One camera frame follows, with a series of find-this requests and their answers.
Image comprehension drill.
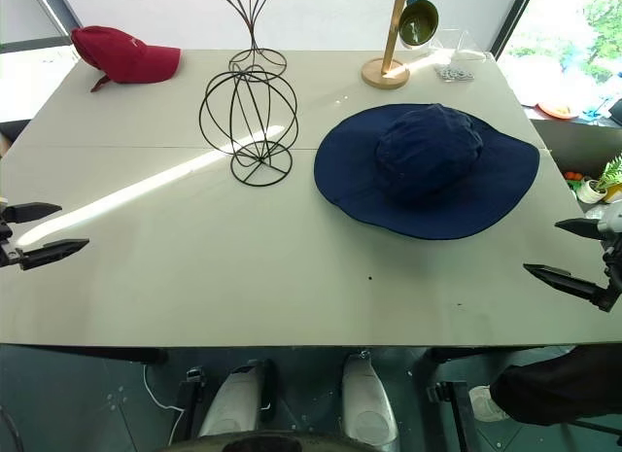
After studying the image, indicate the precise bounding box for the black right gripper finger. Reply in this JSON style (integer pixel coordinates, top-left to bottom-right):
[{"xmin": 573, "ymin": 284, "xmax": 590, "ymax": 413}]
[
  {"xmin": 554, "ymin": 218, "xmax": 605, "ymax": 240},
  {"xmin": 522, "ymin": 262, "xmax": 611, "ymax": 313}
]

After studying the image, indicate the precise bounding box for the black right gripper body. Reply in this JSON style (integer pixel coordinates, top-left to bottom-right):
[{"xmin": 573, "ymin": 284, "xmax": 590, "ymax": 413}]
[{"xmin": 600, "ymin": 246, "xmax": 622, "ymax": 313}]

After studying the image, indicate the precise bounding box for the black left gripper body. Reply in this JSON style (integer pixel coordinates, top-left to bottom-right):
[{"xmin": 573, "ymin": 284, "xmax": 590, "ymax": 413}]
[{"xmin": 0, "ymin": 207, "xmax": 24, "ymax": 269}]

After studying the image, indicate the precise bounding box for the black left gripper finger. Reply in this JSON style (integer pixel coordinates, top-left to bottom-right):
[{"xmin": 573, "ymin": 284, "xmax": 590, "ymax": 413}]
[
  {"xmin": 5, "ymin": 201, "xmax": 63, "ymax": 226},
  {"xmin": 17, "ymin": 237, "xmax": 90, "ymax": 271}
]

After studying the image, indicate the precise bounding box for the navy wide-brim hat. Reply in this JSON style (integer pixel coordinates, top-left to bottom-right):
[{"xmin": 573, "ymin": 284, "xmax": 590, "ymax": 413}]
[{"xmin": 313, "ymin": 102, "xmax": 541, "ymax": 241}]

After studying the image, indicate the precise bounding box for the small potted green plant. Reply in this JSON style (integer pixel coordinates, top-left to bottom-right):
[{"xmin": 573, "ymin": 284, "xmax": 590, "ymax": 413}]
[{"xmin": 579, "ymin": 154, "xmax": 622, "ymax": 204}]

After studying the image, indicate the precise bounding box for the person's black trouser leg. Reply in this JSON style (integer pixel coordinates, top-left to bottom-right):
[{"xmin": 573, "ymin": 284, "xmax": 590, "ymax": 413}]
[{"xmin": 489, "ymin": 344, "xmax": 622, "ymax": 428}]

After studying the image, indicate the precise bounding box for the blue plastic item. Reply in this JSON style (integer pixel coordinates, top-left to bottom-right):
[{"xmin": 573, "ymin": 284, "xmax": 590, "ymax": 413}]
[{"xmin": 579, "ymin": 97, "xmax": 614, "ymax": 122}]

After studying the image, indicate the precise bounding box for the orange plate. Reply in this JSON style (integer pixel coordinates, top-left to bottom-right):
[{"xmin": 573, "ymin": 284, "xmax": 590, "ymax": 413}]
[{"xmin": 536, "ymin": 101, "xmax": 581, "ymax": 121}]

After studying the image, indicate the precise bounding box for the white shoe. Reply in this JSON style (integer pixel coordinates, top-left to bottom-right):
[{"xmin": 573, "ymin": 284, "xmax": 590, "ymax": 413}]
[{"xmin": 467, "ymin": 384, "xmax": 512, "ymax": 423}]

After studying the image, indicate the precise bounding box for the red baseball cap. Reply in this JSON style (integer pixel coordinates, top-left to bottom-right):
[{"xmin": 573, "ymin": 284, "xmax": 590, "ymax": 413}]
[{"xmin": 70, "ymin": 25, "xmax": 183, "ymax": 93}]

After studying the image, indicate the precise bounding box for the pile of metal washers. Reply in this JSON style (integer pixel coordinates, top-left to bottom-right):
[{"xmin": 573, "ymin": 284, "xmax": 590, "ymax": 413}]
[{"xmin": 433, "ymin": 64, "xmax": 475, "ymax": 84}]

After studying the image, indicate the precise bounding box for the clear acrylic holder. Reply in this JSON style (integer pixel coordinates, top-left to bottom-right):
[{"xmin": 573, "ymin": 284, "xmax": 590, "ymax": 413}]
[{"xmin": 429, "ymin": 27, "xmax": 489, "ymax": 63}]

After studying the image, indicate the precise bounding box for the silver right robot leg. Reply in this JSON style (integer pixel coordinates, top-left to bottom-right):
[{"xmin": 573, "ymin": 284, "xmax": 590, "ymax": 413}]
[{"xmin": 340, "ymin": 353, "xmax": 401, "ymax": 447}]

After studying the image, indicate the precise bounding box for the silver robot leg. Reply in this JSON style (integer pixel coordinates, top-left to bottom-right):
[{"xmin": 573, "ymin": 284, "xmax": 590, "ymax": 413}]
[
  {"xmin": 196, "ymin": 359, "xmax": 266, "ymax": 438},
  {"xmin": 340, "ymin": 353, "xmax": 401, "ymax": 447}
]

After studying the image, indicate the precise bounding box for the silver left robot leg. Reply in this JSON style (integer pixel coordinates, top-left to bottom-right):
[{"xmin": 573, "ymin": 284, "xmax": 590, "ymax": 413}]
[{"xmin": 196, "ymin": 359, "xmax": 266, "ymax": 438}]

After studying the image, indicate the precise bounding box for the wooden mug tree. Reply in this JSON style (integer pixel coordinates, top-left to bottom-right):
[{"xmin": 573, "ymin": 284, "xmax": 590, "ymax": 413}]
[{"xmin": 360, "ymin": 0, "xmax": 412, "ymax": 90}]

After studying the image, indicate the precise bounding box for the green and white mug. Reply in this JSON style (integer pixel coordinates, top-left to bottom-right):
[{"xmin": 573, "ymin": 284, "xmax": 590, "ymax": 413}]
[{"xmin": 397, "ymin": 0, "xmax": 440, "ymax": 51}]

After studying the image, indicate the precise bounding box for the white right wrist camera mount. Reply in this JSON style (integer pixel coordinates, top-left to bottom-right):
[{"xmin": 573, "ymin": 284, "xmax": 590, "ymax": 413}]
[{"xmin": 595, "ymin": 200, "xmax": 622, "ymax": 252}]

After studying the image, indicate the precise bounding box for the white floor cable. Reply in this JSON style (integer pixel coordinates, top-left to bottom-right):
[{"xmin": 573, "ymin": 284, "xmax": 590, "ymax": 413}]
[{"xmin": 142, "ymin": 363, "xmax": 185, "ymax": 415}]

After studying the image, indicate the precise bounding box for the black wire ball hat stand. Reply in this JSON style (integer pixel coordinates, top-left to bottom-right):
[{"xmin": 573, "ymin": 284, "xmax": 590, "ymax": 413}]
[{"xmin": 197, "ymin": 62, "xmax": 299, "ymax": 187}]

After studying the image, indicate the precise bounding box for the tall black wire stand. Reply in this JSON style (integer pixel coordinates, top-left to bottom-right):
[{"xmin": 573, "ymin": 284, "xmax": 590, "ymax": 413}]
[{"xmin": 211, "ymin": 0, "xmax": 289, "ymax": 77}]

